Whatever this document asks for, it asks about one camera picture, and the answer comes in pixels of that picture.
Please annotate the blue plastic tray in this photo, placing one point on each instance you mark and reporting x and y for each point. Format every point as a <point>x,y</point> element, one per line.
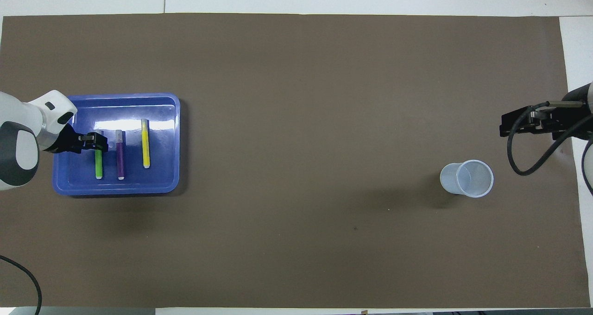
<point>157,180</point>

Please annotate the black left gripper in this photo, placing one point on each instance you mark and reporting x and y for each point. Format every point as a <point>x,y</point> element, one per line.
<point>67,141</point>

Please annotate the green marker pen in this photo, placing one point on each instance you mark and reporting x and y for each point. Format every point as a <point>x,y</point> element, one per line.
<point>98,164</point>

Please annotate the translucent mesh pen cup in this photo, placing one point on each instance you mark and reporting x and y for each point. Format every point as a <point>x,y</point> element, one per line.
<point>472,178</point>

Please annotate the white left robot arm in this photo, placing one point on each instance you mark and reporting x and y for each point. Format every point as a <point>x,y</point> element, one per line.
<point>18,157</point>

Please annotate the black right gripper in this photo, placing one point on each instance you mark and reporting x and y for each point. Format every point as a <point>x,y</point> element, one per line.
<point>570,118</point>

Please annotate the purple marker pen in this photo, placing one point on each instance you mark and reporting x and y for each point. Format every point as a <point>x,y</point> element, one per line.
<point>120,157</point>

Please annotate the yellow marker pen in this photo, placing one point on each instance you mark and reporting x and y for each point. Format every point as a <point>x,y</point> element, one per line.
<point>145,143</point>

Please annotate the brown table mat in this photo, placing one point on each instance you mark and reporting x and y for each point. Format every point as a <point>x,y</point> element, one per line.
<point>296,97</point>

